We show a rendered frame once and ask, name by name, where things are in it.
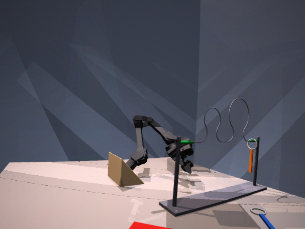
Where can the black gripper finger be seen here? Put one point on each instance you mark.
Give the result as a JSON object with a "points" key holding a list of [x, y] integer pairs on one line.
{"points": [[180, 159], [187, 168]]}

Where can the grey ring with blue handle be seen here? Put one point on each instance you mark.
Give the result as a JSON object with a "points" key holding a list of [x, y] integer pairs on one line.
{"points": [[263, 217]]}

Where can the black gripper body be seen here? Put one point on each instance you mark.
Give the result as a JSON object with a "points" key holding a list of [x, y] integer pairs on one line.
{"points": [[173, 150]]}

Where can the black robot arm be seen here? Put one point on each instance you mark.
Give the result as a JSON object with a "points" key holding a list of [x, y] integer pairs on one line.
{"points": [[140, 156]]}

